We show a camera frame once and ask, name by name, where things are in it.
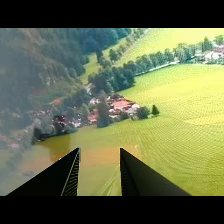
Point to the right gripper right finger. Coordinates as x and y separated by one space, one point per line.
143 181

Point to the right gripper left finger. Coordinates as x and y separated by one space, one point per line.
60 180

